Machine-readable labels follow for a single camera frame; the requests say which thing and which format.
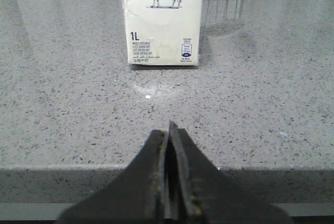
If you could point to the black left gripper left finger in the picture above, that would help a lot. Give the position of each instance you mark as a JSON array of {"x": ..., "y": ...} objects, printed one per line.
[{"x": 136, "y": 195}]

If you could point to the white milk carton with cow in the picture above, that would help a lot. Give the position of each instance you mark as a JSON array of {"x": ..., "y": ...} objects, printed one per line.
[{"x": 162, "y": 32}]

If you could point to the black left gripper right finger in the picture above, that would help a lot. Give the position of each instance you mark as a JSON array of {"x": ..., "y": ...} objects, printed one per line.
[{"x": 200, "y": 193}]

